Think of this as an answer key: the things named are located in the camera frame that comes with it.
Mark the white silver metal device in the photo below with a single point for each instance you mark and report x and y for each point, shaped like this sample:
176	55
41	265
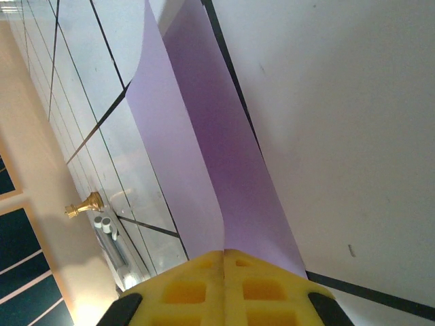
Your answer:
112	244

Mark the lilac cloth piece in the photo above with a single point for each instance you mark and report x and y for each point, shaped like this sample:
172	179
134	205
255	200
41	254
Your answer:
204	153

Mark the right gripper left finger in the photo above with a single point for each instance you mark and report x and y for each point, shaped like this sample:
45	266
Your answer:
190	292

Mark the gold chess piece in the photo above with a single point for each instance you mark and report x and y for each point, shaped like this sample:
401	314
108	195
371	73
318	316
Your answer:
85	205

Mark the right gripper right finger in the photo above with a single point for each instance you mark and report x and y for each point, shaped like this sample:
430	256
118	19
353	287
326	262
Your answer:
265	292

